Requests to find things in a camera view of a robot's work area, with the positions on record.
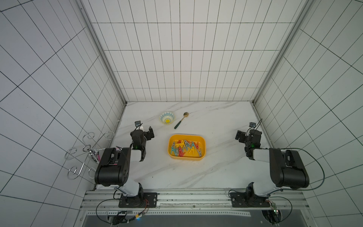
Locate yellow plastic storage box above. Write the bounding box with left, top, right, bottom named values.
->
left=167, top=134, right=207, bottom=161

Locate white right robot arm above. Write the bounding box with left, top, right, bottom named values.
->
left=235, top=130, right=310, bottom=201

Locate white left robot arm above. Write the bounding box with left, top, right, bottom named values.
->
left=95, top=124, right=155, bottom=202

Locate blue yellow patterned bowl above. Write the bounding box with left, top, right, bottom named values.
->
left=159, top=111, right=175, bottom=125

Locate metal wire cup rack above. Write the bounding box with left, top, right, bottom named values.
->
left=64, top=131, right=115, bottom=180

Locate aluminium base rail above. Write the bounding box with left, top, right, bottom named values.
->
left=80, top=189, right=308, bottom=218

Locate gold spoon green handle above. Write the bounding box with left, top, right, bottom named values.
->
left=174, top=112, right=189, bottom=129

